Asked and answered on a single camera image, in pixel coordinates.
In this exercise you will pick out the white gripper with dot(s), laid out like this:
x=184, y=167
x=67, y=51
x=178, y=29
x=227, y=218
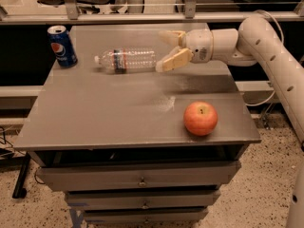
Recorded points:
x=199, y=45

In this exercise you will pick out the clear plastic water bottle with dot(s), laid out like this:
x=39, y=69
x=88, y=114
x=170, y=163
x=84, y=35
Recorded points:
x=123, y=59

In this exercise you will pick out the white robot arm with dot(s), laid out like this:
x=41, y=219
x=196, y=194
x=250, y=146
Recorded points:
x=268, y=192

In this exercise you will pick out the red apple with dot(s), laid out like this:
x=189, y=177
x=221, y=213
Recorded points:
x=200, y=118

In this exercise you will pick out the grey metal railing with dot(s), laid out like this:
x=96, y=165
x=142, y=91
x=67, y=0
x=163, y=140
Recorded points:
x=22, y=12

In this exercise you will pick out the grey metal drawer cabinet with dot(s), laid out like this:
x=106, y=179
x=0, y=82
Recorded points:
x=85, y=116

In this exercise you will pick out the blue Pepsi soda can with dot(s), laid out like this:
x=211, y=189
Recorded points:
x=62, y=46

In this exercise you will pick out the middle grey drawer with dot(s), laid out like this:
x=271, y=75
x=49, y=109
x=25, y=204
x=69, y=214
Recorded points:
x=143, y=199

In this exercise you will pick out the grey drawer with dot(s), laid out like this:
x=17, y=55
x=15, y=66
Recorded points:
x=145, y=216
x=143, y=199
x=119, y=177

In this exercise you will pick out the top grey drawer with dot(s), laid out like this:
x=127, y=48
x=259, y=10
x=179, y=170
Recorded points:
x=119, y=177

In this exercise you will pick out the bottom grey drawer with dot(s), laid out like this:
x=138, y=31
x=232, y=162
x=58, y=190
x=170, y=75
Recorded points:
x=145, y=216

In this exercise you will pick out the black floor stand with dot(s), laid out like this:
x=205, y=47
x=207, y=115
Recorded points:
x=19, y=190

